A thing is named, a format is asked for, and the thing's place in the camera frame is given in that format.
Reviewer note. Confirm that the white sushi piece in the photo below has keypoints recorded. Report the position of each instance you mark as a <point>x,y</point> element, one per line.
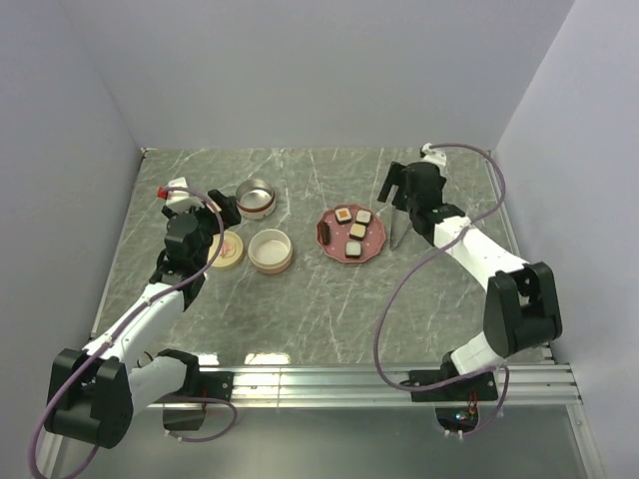
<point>363,217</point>
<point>353,249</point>

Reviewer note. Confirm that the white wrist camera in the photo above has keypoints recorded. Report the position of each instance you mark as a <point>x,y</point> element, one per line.
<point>177,200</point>
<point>428,153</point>

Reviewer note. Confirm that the steel lunch box bowl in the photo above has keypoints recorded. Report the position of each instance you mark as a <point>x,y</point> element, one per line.
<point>256,199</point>

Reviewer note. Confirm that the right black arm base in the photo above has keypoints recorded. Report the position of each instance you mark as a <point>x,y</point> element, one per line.
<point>457,404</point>

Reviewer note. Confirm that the dark brown food piece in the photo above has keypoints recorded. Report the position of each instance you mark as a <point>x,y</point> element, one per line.
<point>324,232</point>

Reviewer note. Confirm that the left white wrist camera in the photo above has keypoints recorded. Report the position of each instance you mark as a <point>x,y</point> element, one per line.
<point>177,200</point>

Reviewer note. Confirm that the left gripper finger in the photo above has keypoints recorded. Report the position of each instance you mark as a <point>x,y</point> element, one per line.
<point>229,211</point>
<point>218,199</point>

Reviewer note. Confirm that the cream lid with pink handle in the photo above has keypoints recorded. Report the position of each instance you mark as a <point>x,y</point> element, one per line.
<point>227,254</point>

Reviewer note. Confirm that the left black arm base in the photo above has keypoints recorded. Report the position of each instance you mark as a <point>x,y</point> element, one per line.
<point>185,410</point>

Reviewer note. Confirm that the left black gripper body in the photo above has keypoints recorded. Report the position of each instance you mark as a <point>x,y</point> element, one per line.
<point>210,226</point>

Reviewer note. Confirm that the orange topped sushi piece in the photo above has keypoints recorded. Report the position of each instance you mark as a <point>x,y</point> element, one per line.
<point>342,215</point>

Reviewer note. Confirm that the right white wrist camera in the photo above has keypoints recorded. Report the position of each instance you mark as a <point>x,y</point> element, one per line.
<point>428,153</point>

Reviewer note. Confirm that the aluminium mounting rail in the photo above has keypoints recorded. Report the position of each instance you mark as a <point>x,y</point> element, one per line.
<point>359,386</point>

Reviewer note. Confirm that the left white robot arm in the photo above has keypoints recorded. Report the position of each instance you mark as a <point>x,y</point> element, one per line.
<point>95,392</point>

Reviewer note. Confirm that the pink lunch box tier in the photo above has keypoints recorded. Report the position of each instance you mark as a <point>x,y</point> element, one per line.
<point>270,251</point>

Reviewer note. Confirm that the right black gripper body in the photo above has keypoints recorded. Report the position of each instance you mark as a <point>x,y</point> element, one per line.
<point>401,199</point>

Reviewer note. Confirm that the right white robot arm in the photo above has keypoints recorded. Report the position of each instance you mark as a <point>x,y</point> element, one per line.
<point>521,307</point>

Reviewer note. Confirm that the metal tongs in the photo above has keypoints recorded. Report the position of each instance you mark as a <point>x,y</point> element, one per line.
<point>400,225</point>

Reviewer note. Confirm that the pink scalloped plate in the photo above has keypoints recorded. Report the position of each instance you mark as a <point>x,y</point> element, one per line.
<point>372,244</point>

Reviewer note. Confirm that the tan sushi piece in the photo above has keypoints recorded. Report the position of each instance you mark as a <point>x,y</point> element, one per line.
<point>357,232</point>

